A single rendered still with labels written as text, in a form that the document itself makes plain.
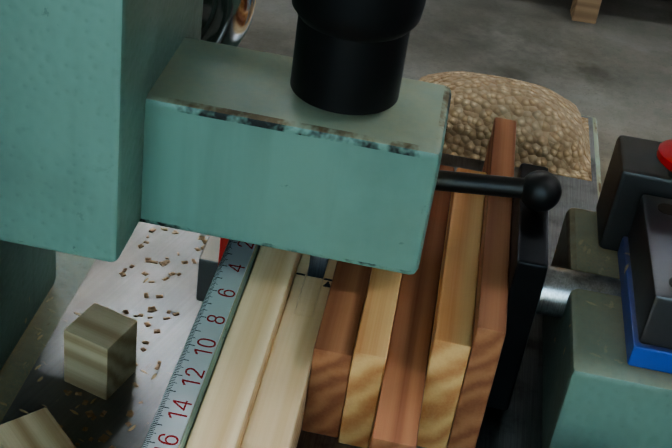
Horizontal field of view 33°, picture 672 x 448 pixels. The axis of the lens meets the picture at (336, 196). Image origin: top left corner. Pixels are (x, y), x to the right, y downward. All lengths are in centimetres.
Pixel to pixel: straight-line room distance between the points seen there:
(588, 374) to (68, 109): 26
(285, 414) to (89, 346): 21
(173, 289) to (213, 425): 31
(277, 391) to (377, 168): 11
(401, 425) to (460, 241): 12
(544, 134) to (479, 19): 251
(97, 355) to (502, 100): 32
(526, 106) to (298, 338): 31
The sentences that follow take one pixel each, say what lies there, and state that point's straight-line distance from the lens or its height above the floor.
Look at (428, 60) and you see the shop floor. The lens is 299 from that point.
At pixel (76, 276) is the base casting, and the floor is 80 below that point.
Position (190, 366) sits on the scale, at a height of 96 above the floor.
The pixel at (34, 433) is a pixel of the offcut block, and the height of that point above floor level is 84.
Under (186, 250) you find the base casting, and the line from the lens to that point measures 82.
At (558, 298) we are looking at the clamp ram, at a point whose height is 95.
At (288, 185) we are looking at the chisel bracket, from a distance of 52.
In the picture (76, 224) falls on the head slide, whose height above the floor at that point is 99.
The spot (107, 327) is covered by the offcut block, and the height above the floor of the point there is 84.
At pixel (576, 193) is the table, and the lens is 77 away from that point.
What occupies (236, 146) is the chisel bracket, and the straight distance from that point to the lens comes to 52.
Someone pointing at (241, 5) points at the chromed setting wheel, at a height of 102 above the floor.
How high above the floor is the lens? 129
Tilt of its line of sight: 33 degrees down
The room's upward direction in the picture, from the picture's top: 9 degrees clockwise
